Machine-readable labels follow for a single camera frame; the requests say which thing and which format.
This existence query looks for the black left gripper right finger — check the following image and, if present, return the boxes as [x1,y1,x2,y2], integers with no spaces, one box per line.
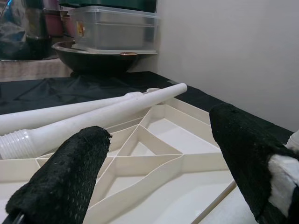
[209,103,299,224]

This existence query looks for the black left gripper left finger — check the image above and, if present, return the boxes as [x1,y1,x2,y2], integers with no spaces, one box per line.
[5,126,113,224]

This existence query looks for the white plastic children table top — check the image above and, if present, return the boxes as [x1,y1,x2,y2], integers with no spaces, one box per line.
[0,98,299,224]

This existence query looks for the white plastic table leg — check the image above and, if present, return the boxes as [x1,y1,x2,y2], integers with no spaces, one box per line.
[0,82,188,161]
[0,90,150,136]

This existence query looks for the black tablecloth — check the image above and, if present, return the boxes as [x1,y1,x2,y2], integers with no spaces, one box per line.
[0,70,295,145]

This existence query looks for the black wok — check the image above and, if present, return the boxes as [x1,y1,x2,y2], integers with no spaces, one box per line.
[51,41,157,74]

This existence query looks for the black plastic bag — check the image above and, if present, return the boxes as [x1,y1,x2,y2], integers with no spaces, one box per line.
[0,0,54,62]

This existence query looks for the maroon plastic pots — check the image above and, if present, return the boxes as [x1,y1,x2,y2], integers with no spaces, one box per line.
[43,8,76,38]

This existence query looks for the clear plastic storage container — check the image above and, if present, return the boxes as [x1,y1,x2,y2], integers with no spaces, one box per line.
[68,5,161,56]

